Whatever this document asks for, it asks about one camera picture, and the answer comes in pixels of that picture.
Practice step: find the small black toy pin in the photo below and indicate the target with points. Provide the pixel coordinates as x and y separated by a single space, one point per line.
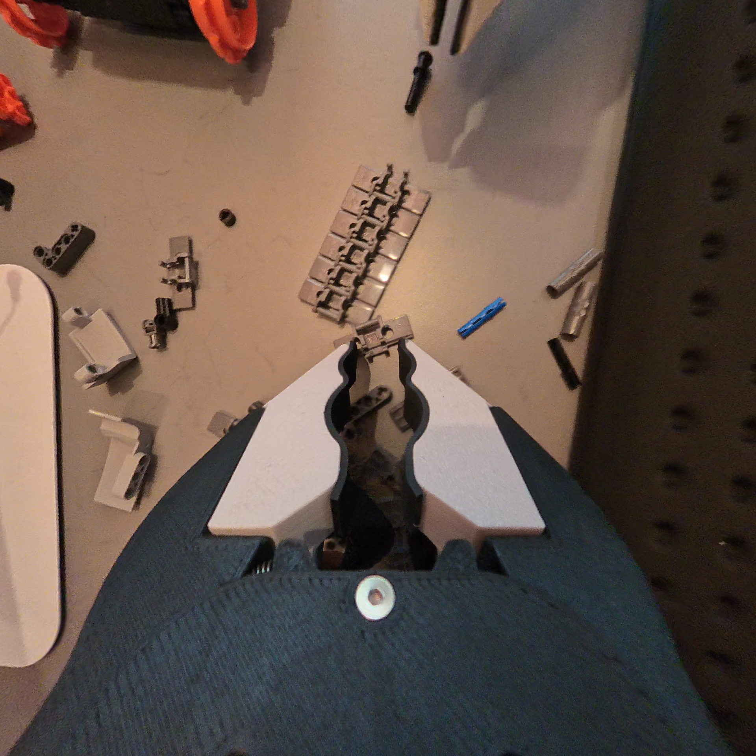
417 80

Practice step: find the small black toy connector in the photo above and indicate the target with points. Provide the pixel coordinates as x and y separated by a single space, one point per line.
4 191

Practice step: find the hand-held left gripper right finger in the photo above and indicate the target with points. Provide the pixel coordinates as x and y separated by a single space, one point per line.
478 473

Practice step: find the light grey angled toy piece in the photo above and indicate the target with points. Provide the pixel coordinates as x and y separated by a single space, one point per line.
100 345

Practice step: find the long black toy pin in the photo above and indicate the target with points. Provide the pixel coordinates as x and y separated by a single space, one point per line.
564 363

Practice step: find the small blue toy brick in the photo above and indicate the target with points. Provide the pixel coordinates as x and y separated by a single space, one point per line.
481 317

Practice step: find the wooden book stand white base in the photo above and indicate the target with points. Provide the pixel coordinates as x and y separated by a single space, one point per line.
24 473

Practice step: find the black dimpled mat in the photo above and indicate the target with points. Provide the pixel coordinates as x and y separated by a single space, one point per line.
685 354

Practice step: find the orange toy gear wheel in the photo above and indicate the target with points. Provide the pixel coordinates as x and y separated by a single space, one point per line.
41 18
225 24

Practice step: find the dark grey toy beam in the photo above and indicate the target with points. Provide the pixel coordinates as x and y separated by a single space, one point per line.
64 246

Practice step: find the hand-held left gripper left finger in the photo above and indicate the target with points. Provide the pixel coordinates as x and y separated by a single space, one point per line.
278 473

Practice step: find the dark grey small toy pieces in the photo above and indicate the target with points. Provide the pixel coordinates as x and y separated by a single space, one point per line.
177 266

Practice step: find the light grey toy block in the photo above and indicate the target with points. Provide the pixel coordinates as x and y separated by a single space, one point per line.
124 455

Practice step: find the dark grey toy connector plate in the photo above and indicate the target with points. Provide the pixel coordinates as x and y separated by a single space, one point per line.
380 337

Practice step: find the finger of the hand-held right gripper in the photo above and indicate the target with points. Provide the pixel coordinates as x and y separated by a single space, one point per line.
475 14
431 14

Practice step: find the orange triangular toy piece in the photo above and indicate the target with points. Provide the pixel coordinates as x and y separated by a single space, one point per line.
12 104

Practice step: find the scattered small black toy parts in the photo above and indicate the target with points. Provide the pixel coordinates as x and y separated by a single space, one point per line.
227 217

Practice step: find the grey cylinder toy sleeve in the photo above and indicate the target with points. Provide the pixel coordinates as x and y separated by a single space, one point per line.
579 310
574 272

